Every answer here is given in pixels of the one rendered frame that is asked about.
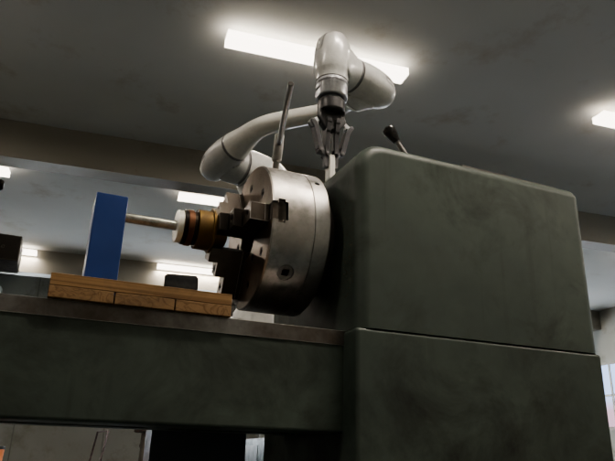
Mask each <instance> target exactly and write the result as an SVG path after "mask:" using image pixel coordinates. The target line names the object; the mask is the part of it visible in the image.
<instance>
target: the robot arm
mask: <svg viewBox="0 0 615 461"><path fill-rule="evenodd" d="M313 71H314V77H315V80H316V84H315V87H316V94H315V100H316V102H317V105H311V106H307V107H301V108H296V109H291V110H288V115H287V119H286V127H285V130H287V129H292V128H296V127H300V126H304V125H309V127H310V128H311V132H312V136H313V141H314V145H315V149H316V154H317V155H322V157H321V159H323V165H322V166H323V168H326V173H325V182H327V181H328V180H329V179H330V178H331V177H332V176H334V175H335V170H336V169H337V168H338V159H341V158H343V157H344V156H345V153H346V149H347V145H348V142H349V139H350V135H351V132H352V131H353V129H354V128H353V127H352V126H351V127H349V126H348V125H347V124H346V120H345V117H344V116H345V113H348V112H350V111H355V112H357V113H359V112H361V111H364V110H370V109H376V110H378V109H383V108H386V107H388V106H389V105H390V104H391V103H392V102H393V101H394V97H395V87H394V83H393V81H392V80H391V79H390V78H389V76H387V75H386V74H385V73H384V72H383V71H381V70H379V69H378V68H376V67H375V66H373V65H372V64H370V63H368V62H365V61H363V60H361V59H359V58H358V57H357V56H356V55H355V54H354V52H353V51H352V50H351V47H350V44H349V42H348V40H347V39H346V38H345V36H344V35H343V34H342V33H340V32H337V31H331V32H328V33H326V34H324V35H323V36H321V37H320V38H319V39H318V42H317V45H316V48H315V53H314V60H313ZM281 116H282V111H281V112H276V113H269V114H266V115H263V116H260V117H258V118H255V119H253V120H251V121H250V122H248V123H246V124H244V125H243V126H241V127H239V128H237V129H235V130H233V131H231V132H229V133H227V134H226V135H225V136H223V137H222V138H220V139H218V140H217V141H216V142H215V143H214V144H213V145H212V146H211V147H210V148H209V149H208V150H207V151H206V153H205V154H204V156H203V157H202V159H201V162H200V173H201V174H202V175H203V176H204V177H205V178H206V179H207V180H209V181H220V180H221V181H223V182H227V183H231V184H234V185H236V187H237V189H238V192H239V194H240V195H242V193H243V186H244V184H245V182H246V180H247V179H248V177H249V176H250V175H251V174H252V172H253V171H254V170H255V169H256V168H257V167H259V166H268V167H273V163H274V162H273V161H272V158H271V157H269V156H267V155H264V154H261V153H258V152H256V151H253V150H252V149H253V148H254V147H255V145H256V144H257V143H258V142H259V141H260V140H261V139H262V138H263V137H265V136H267V135H269V134H272V133H276V132H278V131H279V126H280V122H281ZM318 125H320V127H321V129H322V139H321V134H320V130H319V126H318ZM342 127H343V133H344V135H343V136H342V139H341V142H340V149H339V136H340V130H341V128H342ZM330 138H331V155H330ZM229 318H234V319H242V320H251V321H259V322H267V323H274V315H272V314H265V313H256V312H248V311H241V310H238V309H237V308H236V309H235V310H234V312H233V315H232V316H231V317H229Z"/></svg>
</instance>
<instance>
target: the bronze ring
mask: <svg viewBox="0 0 615 461"><path fill-rule="evenodd" d="M184 211H185V213H186V221H185V228H184V232H183V236H182V239H181V241H180V242H179V243H178V244H181V245H184V246H190V247H191V249H196V250H203V251H205V252H206V253H209V252H210V251H211V250H212V247H219V248H222V247H223V246H224V245H225V243H226V241H227V237H228V236H221V235H216V234H217V228H218V213H217V211H216V210H215V209H213V210H211V211H208V210H203V209H198V210H197V211H196V212H195V210H192V209H184Z"/></svg>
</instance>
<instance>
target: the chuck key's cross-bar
mask: <svg viewBox="0 0 615 461"><path fill-rule="evenodd" d="M293 88H294V82H293V81H289V82H288V84H287V88H286V97H285V102H284V107H283V111H282V116H281V122H280V126H279V131H278V136H277V140H276V143H277V144H278V145H280V144H282V140H283V136H284V131H285V127H286V119H287V115H288V110H289V105H290V102H291V97H292V92H293Z"/></svg>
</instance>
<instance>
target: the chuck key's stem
mask: <svg viewBox="0 0 615 461"><path fill-rule="evenodd" d="M277 136H278V134H275V140H274V147H273V155H272V161H273V162H274V163H273V168H277V169H279V163H280V162H281V161H282V154H283V145H284V138H285V136H283V140H282V144H280V145H278V144H277V143H276V140H277Z"/></svg>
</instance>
